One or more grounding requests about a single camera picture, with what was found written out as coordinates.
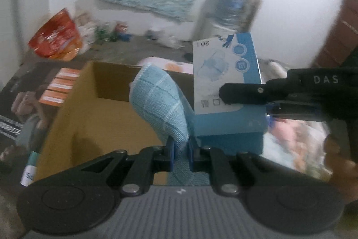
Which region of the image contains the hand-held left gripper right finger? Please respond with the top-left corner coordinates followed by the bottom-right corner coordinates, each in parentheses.
top-left (187, 141), bottom-right (297, 196)

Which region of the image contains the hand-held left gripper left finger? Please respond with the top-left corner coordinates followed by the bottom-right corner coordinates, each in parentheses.
top-left (63, 141), bottom-right (177, 197)

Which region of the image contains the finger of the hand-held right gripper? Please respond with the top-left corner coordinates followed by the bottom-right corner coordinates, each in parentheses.
top-left (266, 101), bottom-right (325, 121)
top-left (219, 78), bottom-right (291, 105)

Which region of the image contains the blue face mask box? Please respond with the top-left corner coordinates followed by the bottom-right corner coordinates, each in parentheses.
top-left (192, 32), bottom-right (266, 157)

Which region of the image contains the blue checked towel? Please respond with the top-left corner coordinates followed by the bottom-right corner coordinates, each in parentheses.
top-left (129, 64), bottom-right (209, 186)

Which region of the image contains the brown cardboard box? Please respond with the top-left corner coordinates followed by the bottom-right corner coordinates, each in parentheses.
top-left (34, 61), bottom-right (196, 186)

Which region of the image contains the person's right hand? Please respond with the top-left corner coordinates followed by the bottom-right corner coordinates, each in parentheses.
top-left (323, 134), bottom-right (358, 181)

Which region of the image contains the pink printed bed sheet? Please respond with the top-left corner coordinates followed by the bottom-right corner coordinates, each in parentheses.
top-left (263, 116), bottom-right (336, 181)

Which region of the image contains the brown wooden panel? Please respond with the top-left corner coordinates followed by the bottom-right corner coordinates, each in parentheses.
top-left (310, 0), bottom-right (358, 69)

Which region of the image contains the white water dispenser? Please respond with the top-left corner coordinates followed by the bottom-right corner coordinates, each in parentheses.
top-left (194, 0), bottom-right (244, 42)

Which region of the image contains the brown patterned board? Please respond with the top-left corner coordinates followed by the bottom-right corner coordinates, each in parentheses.
top-left (245, 0), bottom-right (263, 32)

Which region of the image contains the crumpled clear plastic bag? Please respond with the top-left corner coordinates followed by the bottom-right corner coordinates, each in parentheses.
top-left (145, 28), bottom-right (185, 47)

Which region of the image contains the green glass bottle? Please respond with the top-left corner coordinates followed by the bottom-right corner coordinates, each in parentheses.
top-left (96, 22), bottom-right (112, 43)

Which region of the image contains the large dark printed box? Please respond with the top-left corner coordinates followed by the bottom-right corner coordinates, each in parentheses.
top-left (0, 61), bottom-right (87, 186)

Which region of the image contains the red snack bag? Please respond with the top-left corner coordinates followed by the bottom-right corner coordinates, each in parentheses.
top-left (28, 7), bottom-right (84, 62)

